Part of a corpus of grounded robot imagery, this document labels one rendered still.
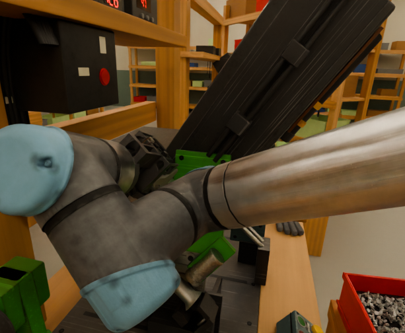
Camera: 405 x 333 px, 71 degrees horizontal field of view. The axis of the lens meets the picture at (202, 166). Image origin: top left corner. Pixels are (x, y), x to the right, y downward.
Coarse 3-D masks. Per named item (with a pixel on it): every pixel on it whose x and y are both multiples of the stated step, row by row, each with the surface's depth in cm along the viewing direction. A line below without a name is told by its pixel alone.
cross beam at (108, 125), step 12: (120, 108) 108; (132, 108) 111; (144, 108) 122; (72, 120) 83; (84, 120) 84; (96, 120) 89; (108, 120) 96; (120, 120) 103; (132, 120) 112; (144, 120) 123; (84, 132) 84; (96, 132) 90; (108, 132) 97; (120, 132) 104
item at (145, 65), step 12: (144, 48) 876; (192, 48) 843; (132, 84) 927; (144, 84) 922; (192, 84) 886; (204, 84) 877; (132, 96) 940; (144, 96) 976; (156, 96) 927; (192, 108) 901
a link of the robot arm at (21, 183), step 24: (0, 144) 22; (24, 144) 21; (48, 144) 22; (72, 144) 24; (96, 144) 29; (0, 168) 22; (24, 168) 21; (48, 168) 21; (72, 168) 23; (96, 168) 25; (0, 192) 22; (24, 192) 21; (48, 192) 21; (72, 192) 23; (24, 216) 23; (48, 216) 23
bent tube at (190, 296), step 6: (162, 174) 55; (132, 198) 57; (180, 276) 57; (180, 282) 56; (186, 282) 57; (180, 288) 55; (186, 288) 55; (192, 288) 57; (180, 294) 55; (186, 294) 55; (192, 294) 55; (198, 294) 55; (186, 300) 55; (192, 300) 54; (186, 306) 55
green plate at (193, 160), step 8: (176, 152) 58; (184, 152) 58; (192, 152) 57; (200, 152) 57; (176, 160) 58; (184, 160) 58; (192, 160) 58; (200, 160) 57; (208, 160) 57; (224, 160) 56; (184, 168) 58; (192, 168) 58; (176, 176) 59; (216, 232) 57; (200, 240) 58; (208, 240) 58; (192, 248) 59; (200, 248) 58
